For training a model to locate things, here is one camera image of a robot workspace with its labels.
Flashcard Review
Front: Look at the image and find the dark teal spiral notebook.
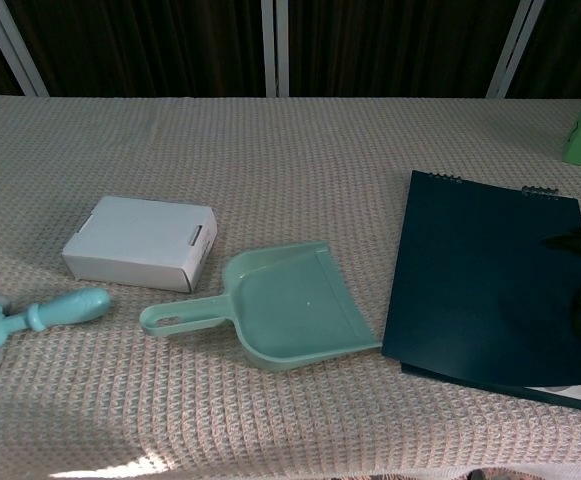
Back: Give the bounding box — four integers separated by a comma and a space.
380, 169, 581, 417

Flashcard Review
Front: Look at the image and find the white cardboard box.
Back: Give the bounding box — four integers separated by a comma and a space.
61, 195, 219, 294

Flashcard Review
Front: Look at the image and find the beige waffle tablecloth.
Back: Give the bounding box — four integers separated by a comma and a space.
0, 93, 581, 480

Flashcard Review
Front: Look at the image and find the light blue toy hammer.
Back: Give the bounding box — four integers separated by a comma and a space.
0, 287, 113, 378

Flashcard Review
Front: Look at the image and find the white frame post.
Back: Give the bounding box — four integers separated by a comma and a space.
261, 0, 292, 98
0, 0, 50, 97
485, 0, 547, 100

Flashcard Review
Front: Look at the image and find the mint green dustpan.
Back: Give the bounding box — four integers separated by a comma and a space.
138, 240, 383, 374

